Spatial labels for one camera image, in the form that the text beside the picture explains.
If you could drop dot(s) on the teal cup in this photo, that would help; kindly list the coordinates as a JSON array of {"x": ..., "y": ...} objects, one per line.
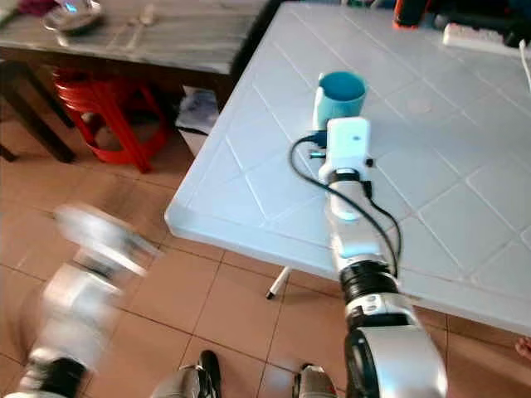
[{"x": 342, "y": 89}]

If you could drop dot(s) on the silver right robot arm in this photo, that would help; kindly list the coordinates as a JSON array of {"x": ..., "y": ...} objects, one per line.
[{"x": 398, "y": 356}]

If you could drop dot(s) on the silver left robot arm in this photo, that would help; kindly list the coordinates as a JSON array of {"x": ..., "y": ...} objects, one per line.
[{"x": 79, "y": 315}]

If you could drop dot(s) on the white bin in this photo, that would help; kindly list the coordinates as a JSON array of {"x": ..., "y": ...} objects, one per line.
[{"x": 199, "y": 116}]

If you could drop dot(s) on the white plastic table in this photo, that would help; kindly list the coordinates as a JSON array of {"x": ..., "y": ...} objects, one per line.
[{"x": 465, "y": 207}]

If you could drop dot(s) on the red and black item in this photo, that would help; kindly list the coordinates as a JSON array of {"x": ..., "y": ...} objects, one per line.
[{"x": 411, "y": 12}]

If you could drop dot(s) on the dark wooden table grey top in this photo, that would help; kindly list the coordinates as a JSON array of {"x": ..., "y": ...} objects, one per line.
[{"x": 182, "y": 41}]

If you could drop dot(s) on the white power strip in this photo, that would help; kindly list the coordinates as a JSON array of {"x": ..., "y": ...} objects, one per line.
[{"x": 477, "y": 37}]

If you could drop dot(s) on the metal spoon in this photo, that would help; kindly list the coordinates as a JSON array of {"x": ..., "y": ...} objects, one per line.
[
  {"x": 133, "y": 29},
  {"x": 148, "y": 15}
]

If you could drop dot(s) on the red plastic stool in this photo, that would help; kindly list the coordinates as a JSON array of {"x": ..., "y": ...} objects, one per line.
[{"x": 104, "y": 104}]

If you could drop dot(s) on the green rimmed white tray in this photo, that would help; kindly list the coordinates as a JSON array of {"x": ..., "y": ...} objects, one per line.
[{"x": 7, "y": 8}]

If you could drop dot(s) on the shallow metal dish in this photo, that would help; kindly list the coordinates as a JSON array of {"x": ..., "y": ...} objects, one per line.
[{"x": 73, "y": 15}]

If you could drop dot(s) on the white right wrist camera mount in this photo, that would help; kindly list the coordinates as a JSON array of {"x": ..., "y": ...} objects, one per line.
[{"x": 347, "y": 143}]

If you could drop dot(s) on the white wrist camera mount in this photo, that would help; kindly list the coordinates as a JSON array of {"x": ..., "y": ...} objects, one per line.
[
  {"x": 104, "y": 236},
  {"x": 347, "y": 143}
]

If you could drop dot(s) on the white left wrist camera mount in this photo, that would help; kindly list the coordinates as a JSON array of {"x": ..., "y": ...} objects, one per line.
[{"x": 104, "y": 236}]

